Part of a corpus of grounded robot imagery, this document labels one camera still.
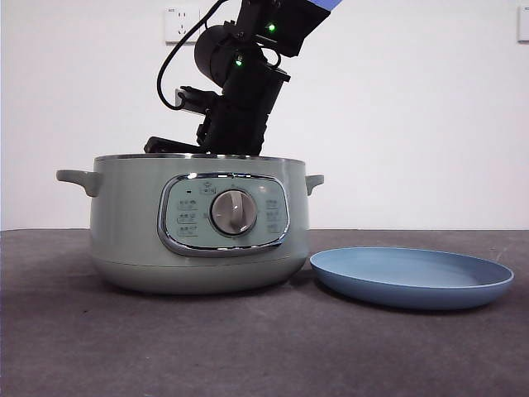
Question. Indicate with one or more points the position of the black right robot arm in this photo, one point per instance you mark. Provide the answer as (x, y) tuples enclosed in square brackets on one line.
[(248, 95)]

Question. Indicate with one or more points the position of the pale green electric steamer pot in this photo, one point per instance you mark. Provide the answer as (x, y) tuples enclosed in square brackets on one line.
[(124, 215)]

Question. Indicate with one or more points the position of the blue round plate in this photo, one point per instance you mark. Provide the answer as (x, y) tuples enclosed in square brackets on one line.
[(413, 285)]

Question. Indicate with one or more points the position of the pale grey right camera box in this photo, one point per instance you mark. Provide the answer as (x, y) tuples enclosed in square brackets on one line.
[(194, 99)]

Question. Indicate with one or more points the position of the white wall socket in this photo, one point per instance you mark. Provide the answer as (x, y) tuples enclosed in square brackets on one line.
[(175, 25)]

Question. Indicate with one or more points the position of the white wall plate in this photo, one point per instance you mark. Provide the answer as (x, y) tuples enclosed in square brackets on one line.
[(525, 25)]

